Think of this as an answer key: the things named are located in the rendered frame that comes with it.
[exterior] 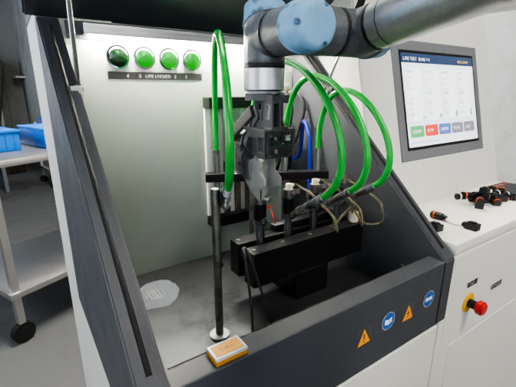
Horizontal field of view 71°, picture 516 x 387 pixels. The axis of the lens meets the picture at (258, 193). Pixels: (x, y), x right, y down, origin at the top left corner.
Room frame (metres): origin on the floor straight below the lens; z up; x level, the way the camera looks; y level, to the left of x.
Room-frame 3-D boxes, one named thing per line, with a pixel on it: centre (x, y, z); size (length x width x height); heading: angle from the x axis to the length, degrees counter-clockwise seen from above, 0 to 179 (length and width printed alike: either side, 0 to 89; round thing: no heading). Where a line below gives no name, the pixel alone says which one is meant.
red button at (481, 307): (0.77, -0.53, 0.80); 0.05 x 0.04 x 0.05; 124
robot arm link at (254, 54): (0.69, -0.01, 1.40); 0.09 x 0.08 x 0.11; 28
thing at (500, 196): (1.04, -0.70, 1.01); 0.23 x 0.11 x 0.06; 124
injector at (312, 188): (0.83, -0.14, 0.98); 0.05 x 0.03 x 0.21; 34
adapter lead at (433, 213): (0.86, -0.50, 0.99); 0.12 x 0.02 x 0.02; 33
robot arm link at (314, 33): (0.61, -0.07, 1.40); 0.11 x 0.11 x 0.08; 28
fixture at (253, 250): (0.81, -0.10, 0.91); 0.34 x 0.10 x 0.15; 124
